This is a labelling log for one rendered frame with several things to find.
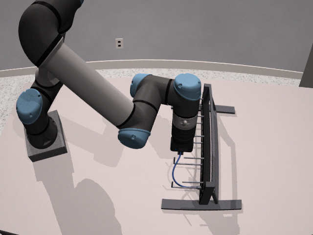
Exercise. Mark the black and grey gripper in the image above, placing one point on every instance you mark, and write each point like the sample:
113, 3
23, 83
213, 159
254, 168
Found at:
183, 132

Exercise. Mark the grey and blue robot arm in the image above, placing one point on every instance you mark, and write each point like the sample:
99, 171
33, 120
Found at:
40, 32

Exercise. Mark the dark grey rack with metal hooks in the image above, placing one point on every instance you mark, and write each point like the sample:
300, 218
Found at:
207, 188

